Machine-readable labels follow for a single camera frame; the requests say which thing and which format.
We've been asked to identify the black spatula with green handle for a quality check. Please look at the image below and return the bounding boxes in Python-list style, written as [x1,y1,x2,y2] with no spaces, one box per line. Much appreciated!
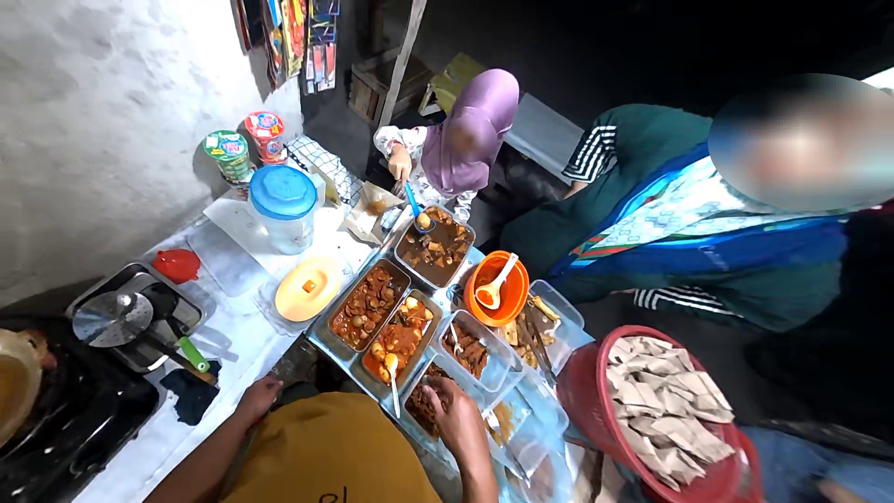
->
[131,282,211,373]

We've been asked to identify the blue ladle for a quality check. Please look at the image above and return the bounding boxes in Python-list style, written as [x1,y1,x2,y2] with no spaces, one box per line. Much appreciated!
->
[403,182,437,234]

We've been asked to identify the clear container with yellow lid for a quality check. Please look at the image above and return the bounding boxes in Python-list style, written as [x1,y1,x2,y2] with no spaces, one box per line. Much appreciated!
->
[254,255,345,338]

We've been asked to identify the green instant noodle cup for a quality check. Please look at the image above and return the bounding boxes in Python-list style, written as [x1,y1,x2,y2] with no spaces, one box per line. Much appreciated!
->
[203,129,255,185]

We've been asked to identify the red stew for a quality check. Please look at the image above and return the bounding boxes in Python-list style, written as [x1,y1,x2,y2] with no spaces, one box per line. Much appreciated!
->
[330,265,402,351]

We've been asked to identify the pile of folded brown papers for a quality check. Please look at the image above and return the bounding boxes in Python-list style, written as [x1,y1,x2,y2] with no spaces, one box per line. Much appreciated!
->
[605,335,736,492]

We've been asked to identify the person's left hand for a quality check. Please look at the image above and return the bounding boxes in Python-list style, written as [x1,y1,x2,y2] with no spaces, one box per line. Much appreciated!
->
[237,376,284,424]

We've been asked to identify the steel tray of red stew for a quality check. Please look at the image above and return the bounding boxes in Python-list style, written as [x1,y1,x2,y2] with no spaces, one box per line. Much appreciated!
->
[326,258,412,354]

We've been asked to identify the white plastic ladle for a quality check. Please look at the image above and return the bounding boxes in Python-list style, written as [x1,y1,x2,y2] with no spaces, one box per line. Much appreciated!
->
[475,252,520,310]

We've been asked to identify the clear container of red meat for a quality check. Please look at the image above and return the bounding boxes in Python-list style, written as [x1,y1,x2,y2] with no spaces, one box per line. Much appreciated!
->
[438,309,524,394]

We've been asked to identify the grey bench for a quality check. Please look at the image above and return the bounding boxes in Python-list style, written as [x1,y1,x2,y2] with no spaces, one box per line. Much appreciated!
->
[501,92,586,187]

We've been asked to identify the clear flat plastic lid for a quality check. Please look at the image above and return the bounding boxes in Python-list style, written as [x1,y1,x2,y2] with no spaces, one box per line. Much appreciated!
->
[187,219,268,300]

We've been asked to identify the black gas stove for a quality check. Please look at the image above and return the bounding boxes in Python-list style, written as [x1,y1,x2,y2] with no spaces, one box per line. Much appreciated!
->
[0,314,166,503]

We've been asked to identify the dark shredded food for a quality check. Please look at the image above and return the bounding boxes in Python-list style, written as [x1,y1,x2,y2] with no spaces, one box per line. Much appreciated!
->
[406,360,458,440]

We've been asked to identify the person's left forearm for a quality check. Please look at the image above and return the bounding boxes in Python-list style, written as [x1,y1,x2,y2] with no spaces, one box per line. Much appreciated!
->
[142,408,261,503]

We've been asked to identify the wooden crate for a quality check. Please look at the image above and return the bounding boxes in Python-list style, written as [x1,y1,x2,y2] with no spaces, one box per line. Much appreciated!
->
[347,48,435,128]

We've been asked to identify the steel tray of egg curry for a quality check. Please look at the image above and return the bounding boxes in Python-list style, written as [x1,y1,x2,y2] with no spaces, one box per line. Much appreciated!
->
[359,288,444,387]

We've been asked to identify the red plastic item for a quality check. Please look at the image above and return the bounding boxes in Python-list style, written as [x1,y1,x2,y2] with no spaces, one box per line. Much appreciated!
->
[151,249,202,285]

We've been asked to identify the light blue patterned tablecloth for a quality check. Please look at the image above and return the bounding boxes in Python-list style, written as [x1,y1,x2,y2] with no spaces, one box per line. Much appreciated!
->
[306,203,596,503]

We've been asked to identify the orange plastic bowl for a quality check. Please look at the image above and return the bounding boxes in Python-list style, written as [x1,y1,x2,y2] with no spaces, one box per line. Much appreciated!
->
[464,251,530,328]

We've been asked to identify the metal tongs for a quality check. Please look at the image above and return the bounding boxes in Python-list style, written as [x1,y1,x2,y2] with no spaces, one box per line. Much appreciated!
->
[525,307,558,386]

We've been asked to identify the black white checked cloth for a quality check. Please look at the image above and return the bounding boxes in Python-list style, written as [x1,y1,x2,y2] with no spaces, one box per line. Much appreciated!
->
[284,135,365,205]

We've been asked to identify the clear jar with blue lid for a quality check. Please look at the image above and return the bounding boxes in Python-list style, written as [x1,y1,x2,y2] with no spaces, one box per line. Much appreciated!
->
[248,164,319,257]

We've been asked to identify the person's right forearm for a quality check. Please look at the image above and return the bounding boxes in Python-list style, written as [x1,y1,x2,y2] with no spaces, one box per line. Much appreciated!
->
[448,432,500,503]

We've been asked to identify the brown food wrapping paper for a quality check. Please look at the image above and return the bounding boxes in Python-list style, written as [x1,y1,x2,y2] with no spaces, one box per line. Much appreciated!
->
[341,180,407,247]

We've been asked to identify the clear container of yellowish food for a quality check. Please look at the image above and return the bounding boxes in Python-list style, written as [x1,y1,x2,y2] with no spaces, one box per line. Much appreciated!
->
[482,369,571,479]

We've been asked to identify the clear container of brown stew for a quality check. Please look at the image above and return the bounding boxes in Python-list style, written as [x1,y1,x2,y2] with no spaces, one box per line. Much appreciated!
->
[394,204,477,289]

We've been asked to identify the container of dark shredded food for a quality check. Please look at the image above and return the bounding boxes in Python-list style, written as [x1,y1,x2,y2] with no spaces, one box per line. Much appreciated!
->
[403,352,484,442]

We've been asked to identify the perforated metal skimmer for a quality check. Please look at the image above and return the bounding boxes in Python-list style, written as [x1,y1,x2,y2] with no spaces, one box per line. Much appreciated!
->
[71,291,219,387]

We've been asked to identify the clear container of fried food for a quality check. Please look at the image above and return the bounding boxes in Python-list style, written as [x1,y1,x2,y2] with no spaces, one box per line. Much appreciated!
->
[497,279,585,374]

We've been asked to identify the yellowish crumbly food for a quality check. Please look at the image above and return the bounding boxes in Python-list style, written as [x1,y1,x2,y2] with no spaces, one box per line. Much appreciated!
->
[487,400,525,448]

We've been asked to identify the wooden pole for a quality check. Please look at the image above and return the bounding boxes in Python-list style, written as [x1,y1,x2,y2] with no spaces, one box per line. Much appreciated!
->
[378,0,428,129]

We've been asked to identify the person's body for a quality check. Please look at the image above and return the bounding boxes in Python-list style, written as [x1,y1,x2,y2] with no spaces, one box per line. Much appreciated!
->
[218,391,444,503]

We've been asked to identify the person's right hand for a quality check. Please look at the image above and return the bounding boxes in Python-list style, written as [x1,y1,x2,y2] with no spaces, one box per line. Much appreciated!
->
[422,376,484,449]

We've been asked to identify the frying pan with oil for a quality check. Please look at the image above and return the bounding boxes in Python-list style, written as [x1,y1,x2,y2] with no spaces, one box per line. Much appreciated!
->
[0,327,58,451]

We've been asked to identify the rectangular metal baking tray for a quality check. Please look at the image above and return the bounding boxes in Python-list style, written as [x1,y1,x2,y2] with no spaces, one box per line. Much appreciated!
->
[66,261,208,375]

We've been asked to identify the greenish wooden stool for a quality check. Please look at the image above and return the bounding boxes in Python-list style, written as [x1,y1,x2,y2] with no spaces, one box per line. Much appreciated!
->
[418,52,491,117]

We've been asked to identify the brown stew with chunks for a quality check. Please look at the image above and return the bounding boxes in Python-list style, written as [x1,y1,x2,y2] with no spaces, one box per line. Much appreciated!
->
[398,213,474,287]

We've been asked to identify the pile of fried food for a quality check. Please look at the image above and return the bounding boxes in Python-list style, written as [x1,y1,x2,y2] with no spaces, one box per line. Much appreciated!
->
[497,295,562,370]

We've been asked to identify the red plastic bucket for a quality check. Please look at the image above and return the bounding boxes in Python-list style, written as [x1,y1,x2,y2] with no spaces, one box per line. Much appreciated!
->
[556,324,765,503]

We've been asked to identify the cream plastic spoon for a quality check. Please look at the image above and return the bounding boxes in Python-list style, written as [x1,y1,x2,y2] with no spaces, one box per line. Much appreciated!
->
[384,353,402,420]

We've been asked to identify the hanging sachet strips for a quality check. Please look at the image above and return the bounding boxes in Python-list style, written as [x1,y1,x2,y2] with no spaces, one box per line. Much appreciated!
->
[233,0,342,96]

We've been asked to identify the clear plastic container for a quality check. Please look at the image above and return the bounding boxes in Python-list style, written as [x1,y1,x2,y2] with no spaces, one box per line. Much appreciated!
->
[493,442,575,503]

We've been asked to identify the white table covering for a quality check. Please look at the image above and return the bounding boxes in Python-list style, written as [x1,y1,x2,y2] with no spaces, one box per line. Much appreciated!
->
[73,140,406,503]

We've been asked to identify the red instant noodle cup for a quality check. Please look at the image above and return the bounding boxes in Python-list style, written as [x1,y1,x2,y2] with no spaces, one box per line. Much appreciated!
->
[243,111,287,166]

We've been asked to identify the red cooked meat pieces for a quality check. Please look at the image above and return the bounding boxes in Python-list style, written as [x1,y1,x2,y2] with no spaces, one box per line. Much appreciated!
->
[441,319,490,380]

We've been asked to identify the eggs in red sauce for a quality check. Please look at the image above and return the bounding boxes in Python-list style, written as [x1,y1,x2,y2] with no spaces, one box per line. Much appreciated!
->
[363,295,434,385]

